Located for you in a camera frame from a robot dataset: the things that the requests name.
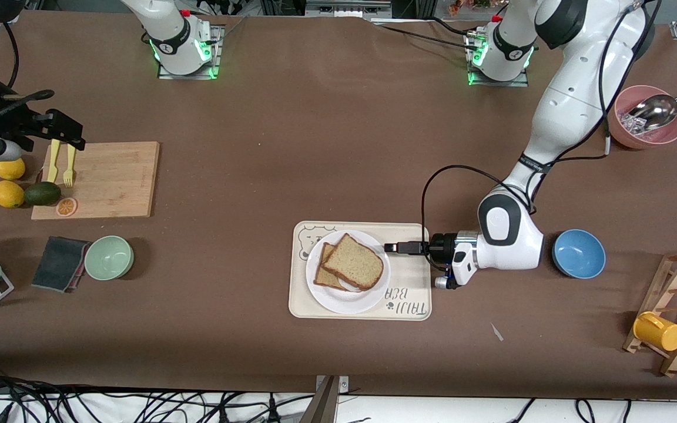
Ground plain brown bread slice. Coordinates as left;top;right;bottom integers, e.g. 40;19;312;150
321;233;385;291

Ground white round plate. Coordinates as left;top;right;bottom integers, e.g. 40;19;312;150
306;230;392;315

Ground yellow plastic fork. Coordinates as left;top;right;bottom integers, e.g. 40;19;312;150
63;141;78;189

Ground yellow plastic knife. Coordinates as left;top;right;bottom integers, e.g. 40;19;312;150
46;139;61;184

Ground yellow lemon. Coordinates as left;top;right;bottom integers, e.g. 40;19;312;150
0;157;26;180
0;180;26;209

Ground wooden cutting board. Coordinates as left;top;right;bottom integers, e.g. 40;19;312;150
31;141;160;221

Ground dark green avocado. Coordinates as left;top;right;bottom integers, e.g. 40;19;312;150
24;182;62;207

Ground cream tray with bear print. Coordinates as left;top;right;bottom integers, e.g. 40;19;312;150
289;221;433;321

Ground blue bowl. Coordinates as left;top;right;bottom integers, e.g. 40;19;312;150
552;229;606;280

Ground dark folded cloth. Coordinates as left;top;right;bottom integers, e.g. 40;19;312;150
31;236;92;293

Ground pale green bowl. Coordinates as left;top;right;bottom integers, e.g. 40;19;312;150
84;235;135;281

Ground pink bowl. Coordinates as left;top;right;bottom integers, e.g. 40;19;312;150
606;85;677;150

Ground wooden cup rack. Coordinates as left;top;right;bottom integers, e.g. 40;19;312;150
622;249;677;377

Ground crinkled clear plastic pieces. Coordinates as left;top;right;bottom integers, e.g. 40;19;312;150
619;112;648;139

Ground yellow mug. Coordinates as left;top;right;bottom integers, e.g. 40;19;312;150
633;311;677;352

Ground grey metal box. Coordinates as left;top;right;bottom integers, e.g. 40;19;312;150
305;0;393;19

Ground metal scoop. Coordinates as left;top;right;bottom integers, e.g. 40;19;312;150
626;79;677;133

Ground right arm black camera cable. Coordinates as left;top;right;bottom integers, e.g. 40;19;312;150
0;21;56;127

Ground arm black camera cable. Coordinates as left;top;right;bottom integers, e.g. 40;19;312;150
421;0;662;253
0;21;56;127

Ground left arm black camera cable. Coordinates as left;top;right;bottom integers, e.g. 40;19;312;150
421;0;662;253

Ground grey metal table bracket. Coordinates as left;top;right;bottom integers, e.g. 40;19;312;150
297;375;351;423

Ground black floor cable loops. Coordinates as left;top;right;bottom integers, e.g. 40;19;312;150
506;398;633;423

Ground black cable on table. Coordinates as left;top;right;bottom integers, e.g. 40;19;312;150
372;16;480;51

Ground black floor cable tangle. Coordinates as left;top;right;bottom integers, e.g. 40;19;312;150
0;364;316;423

